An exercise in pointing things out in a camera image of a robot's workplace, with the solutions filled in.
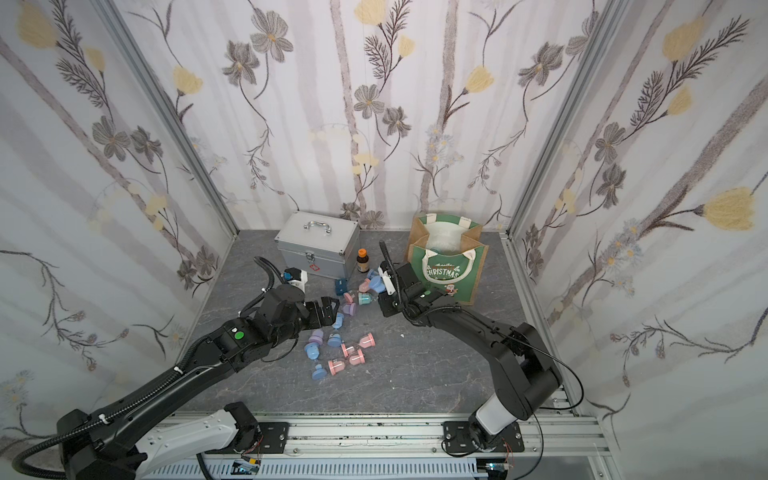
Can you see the silver aluminium case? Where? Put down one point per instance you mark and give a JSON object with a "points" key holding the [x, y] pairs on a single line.
{"points": [[320, 245]]}

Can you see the green hourglass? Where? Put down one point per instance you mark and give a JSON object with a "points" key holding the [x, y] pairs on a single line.
{"points": [[366, 298]]}

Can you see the blue hourglass front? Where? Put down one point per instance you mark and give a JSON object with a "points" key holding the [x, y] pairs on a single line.
{"points": [[319, 373]]}

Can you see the teal pill box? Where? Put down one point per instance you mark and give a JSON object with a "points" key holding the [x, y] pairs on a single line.
{"points": [[341, 286]]}

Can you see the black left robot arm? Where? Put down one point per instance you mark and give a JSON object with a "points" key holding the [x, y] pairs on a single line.
{"points": [[104, 444]]}

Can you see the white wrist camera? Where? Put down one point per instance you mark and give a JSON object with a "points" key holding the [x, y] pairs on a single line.
{"points": [[387, 281], [295, 277]]}

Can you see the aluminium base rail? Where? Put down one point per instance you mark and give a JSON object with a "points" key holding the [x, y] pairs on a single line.
{"points": [[381, 446]]}

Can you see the purple hourglass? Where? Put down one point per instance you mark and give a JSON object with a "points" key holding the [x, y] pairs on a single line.
{"points": [[317, 337], [350, 309]]}

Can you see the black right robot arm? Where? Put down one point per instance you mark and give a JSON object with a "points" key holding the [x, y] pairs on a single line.
{"points": [[524, 373]]}

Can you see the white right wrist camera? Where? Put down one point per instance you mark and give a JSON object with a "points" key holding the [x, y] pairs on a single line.
{"points": [[387, 281]]}

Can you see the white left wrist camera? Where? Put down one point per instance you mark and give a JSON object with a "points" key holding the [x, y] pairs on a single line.
{"points": [[295, 277]]}

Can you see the pink hourglass lower pair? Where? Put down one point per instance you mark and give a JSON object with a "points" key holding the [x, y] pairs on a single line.
{"points": [[353, 355]]}

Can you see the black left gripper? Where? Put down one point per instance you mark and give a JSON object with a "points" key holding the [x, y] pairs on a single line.
{"points": [[324, 310]]}

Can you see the blue hourglass number 30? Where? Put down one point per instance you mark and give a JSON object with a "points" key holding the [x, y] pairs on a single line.
{"points": [[312, 350]]}

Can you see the brown bottle orange cap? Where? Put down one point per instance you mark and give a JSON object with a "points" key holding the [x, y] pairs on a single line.
{"points": [[362, 261]]}

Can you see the green burlap canvas bag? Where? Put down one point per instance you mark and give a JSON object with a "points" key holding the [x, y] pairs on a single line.
{"points": [[446, 252]]}

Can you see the blue hourglass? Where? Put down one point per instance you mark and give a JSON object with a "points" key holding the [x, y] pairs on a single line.
{"points": [[319, 373], [377, 284]]}

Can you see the pink hourglass small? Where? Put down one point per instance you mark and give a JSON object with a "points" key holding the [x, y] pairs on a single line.
{"points": [[367, 341]]}

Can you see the purple hourglass standing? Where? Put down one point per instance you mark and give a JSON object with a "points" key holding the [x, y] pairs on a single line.
{"points": [[317, 337]]}

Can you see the pink hourglass number 15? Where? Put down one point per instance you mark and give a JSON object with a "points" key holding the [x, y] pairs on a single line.
{"points": [[336, 366]]}

